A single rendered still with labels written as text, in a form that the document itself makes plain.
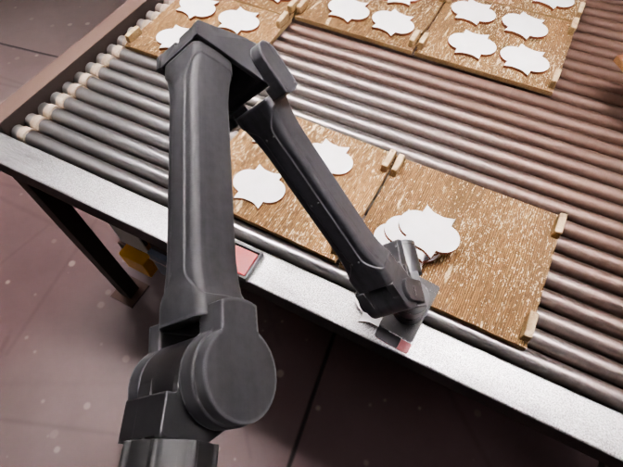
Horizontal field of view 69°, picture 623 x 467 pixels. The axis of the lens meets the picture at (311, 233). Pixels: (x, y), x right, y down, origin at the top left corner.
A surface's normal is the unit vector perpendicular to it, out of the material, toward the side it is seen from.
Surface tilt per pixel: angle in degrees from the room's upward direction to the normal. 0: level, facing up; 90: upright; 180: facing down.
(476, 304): 0
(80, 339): 0
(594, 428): 0
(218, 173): 55
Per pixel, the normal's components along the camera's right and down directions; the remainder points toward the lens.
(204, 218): 0.73, -0.36
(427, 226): -0.02, -0.53
